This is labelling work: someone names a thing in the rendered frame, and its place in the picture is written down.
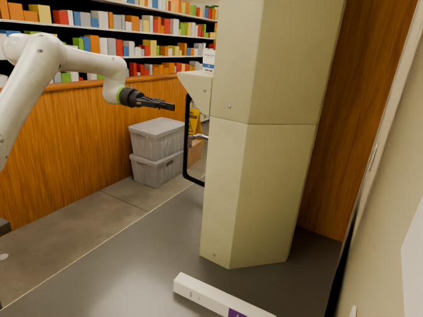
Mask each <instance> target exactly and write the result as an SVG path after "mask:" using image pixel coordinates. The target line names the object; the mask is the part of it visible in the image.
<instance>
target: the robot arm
mask: <svg viewBox="0 0 423 317"><path fill-rule="evenodd" d="M2 50H3V54H4V56H5V57H6V59H7V60H8V61H9V62H10V63H12V64H13V65H15V67H14V69H13V71H12V73H11V75H10V77H9V79H8V80H7V82H6V83H5V85H4V87H3V88H2V90H1V92H0V173H1V171H2V170H3V169H4V167H5V165H6V162H7V160H8V157H9V154H10V152H11V149H12V147H13V145H14V143H15V141H16V139H17V136H18V134H19V132H20V130H21V128H22V126H23V125H24V123H25V121H26V119H27V117H28V115H29V113H30V112H31V110H32V109H33V107H34V105H35V103H36V102H37V101H38V99H39V97H40V96H41V94H42V93H43V91H44V90H45V88H46V87H47V86H48V84H49V83H50V81H51V80H52V79H53V78H54V76H55V75H56V74H57V72H85V73H90V74H98V75H104V84H103V90H102V95H103V98H104V100H105V101H106V102H107V103H109V104H120V105H123V106H128V107H130V109H131V108H134V107H138V108H140V107H142V106H145V107H150V108H159V109H161V108H162V109H166V110H170V111H175V104H172V103H167V102H165V100H161V99H157V98H156V97H153V98H151V97H148V96H145V95H144V93H142V92H139V91H138V90H137V89H135V88H132V85H131V84H130V87H125V79H126V74H127V64H126V62H125V61H124V60H123V59H122V58H121V57H119V56H115V55H102V54H98V53H91V52H87V51H84V50H79V49H76V48H72V47H69V46H67V45H64V44H63V43H62V42H61V41H60V40H59V39H58V38H57V37H56V36H53V35H51V34H49V33H36V34H32V35H27V34H22V33H13V34H11V35H9V36H7V37H6V38H5V39H4V41H3V45H2Z"/></svg>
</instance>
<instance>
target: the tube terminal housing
mask: <svg viewBox="0 0 423 317"><path fill-rule="evenodd" d="M346 2H347V1H346V0H219V7H218V23H217V39H216V47H215V63H214V72H213V88H212V96H211V112H210V126H209V135H208V150H207V159H206V175H205V191H204V200H203V216H202V224H201V240H200V256H202V257H204V258H206V259H208V260H210V261H212V262H214V263H216V264H218V265H221V266H222V267H225V268H226V269H238V268H243V267H252V266H257V265H266V264H275V263H280V262H286V259H287V258H288V256H289V253H290V248H291V243H292V239H293V235H294V231H295V226H296V221H297V217H298V212H299V209H300V204H301V201H302V196H303V190H304V187H305V182H306V179H307V174H308V168H309V165H310V160H311V157H312V152H313V146H314V143H315V138H316V135H317V130H318V126H319V121H320V115H321V112H322V107H323V104H324V99H325V93H326V90H327V85H328V82H329V77H330V72H331V68H332V63H333V60H334V55H335V51H336V46H337V41H338V37H339V33H340V29H341V25H342V19H343V16H344V11H345V7H346Z"/></svg>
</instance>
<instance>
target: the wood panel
mask: <svg viewBox="0 0 423 317"><path fill-rule="evenodd" d="M346 1H347V2H346V7H345V11H344V16H343V19H342V25H341V29H340V33H339V37H338V41H337V46H336V51H335V55H334V60H333V63H332V68H331V72H330V77H329V82H328V85H327V90H326V93H325V99H324V104H323V107H322V112H321V115H320V121H319V126H318V130H317V135H316V138H315V143H314V146H313V152H312V157H311V160H310V165H309V168H308V174H307V179H306V182H305V187H304V190H303V196H302V201H301V204H300V209H299V212H298V217H297V221H296V226H299V227H301V228H304V229H307V230H310V231H313V232H316V233H318V234H321V235H323V236H327V237H329V238H332V239H335V240H338V241H340V242H343V240H344V236H345V234H346V230H347V226H348V224H349V220H350V217H351V214H352V211H353V207H354V204H355V202H356V198H357V195H358V192H359V188H360V185H361V182H362V179H363V176H364V172H365V169H366V166H367V163H368V159H369V156H370V153H371V149H372V147H373V144H374V140H375V137H376V134H377V131H378V127H379V125H380V121H381V117H382V115H383V111H384V108H385V105H386V101H387V99H388V95H389V92H390V89H391V86H392V82H393V79H394V77H395V73H396V70H397V67H398V63H399V60H400V57H401V54H402V50H403V46H404V44H405V41H406V38H407V34H408V32H409V28H410V24H411V22H412V18H413V15H414V12H415V8H416V5H417V2H418V0H346Z"/></svg>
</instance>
